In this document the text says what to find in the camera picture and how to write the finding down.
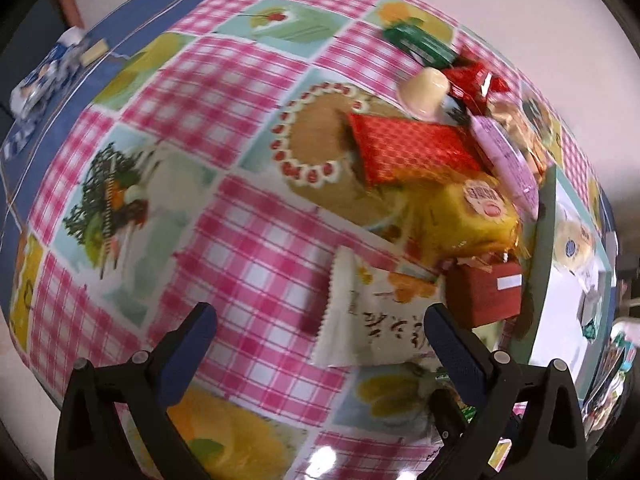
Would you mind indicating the red checked snack packet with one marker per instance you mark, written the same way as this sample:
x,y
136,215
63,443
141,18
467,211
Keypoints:
x,y
415,152

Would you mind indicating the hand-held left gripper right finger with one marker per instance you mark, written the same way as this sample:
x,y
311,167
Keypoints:
x,y
450,345

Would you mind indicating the dark snack packet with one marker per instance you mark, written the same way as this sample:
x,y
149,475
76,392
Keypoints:
x,y
445,417

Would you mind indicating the cream jelly cup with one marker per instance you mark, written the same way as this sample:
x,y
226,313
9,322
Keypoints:
x,y
424,91

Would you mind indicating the brown red snack box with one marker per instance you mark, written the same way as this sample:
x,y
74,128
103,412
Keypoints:
x,y
480,295

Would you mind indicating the blue white packet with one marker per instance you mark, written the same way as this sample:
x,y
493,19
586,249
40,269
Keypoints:
x,y
42,77

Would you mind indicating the yellow cake packet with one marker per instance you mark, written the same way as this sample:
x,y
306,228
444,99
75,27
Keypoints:
x,y
465,222

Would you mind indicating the pink snack packet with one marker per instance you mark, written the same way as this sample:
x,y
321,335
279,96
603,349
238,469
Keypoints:
x,y
505,160

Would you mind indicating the green snack packet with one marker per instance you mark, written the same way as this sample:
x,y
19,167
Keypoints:
x,y
420,42

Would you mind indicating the colourful snack packet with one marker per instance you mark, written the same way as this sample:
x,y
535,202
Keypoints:
x,y
612,375

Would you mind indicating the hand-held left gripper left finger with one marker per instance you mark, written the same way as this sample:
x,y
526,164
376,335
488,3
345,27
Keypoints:
x,y
192,340

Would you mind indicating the clear wrapped snack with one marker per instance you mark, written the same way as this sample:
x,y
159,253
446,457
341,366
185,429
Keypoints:
x,y
591,302

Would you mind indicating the white snack packet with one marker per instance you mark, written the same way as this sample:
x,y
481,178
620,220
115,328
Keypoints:
x,y
372,325

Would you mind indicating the round bun packet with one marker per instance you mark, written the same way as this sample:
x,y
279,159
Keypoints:
x,y
575,246

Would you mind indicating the white tray with snacks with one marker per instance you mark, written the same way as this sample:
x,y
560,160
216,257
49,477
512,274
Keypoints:
x,y
542,270

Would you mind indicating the clear cookie packet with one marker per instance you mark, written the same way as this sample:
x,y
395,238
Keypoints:
x,y
517,117

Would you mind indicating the small cream block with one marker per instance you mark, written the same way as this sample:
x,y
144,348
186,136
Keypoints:
x,y
94,51

